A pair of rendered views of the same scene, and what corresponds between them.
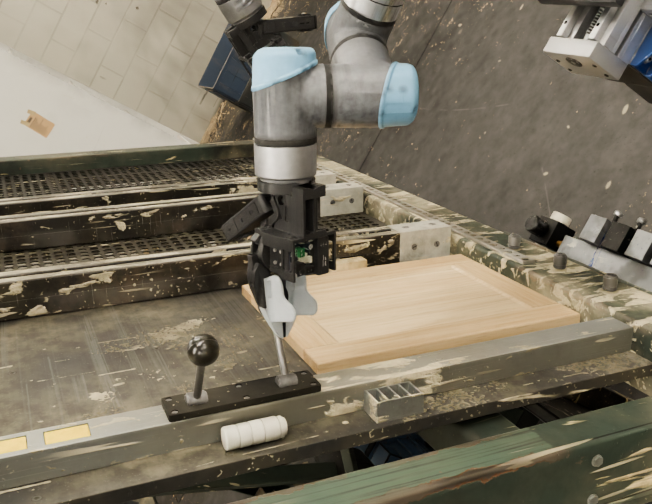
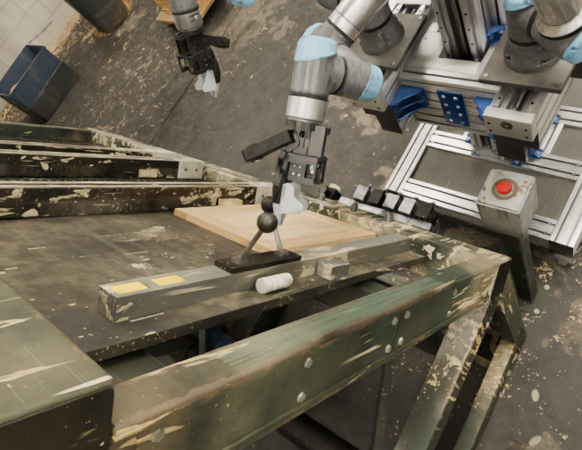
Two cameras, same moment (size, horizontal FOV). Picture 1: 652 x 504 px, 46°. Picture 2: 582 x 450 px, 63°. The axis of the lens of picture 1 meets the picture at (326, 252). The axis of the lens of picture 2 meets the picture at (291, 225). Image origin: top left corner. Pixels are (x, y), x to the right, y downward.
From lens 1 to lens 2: 0.53 m
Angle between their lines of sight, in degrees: 28
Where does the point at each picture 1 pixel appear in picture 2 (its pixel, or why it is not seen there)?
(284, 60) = (328, 45)
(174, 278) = (129, 199)
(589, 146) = not seen: hidden behind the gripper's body
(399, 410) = (339, 272)
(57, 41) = not seen: outside the picture
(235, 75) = (28, 89)
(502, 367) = (369, 254)
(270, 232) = (295, 154)
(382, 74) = (369, 67)
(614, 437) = (461, 279)
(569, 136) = not seen: hidden behind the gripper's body
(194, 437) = (241, 286)
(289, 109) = (325, 76)
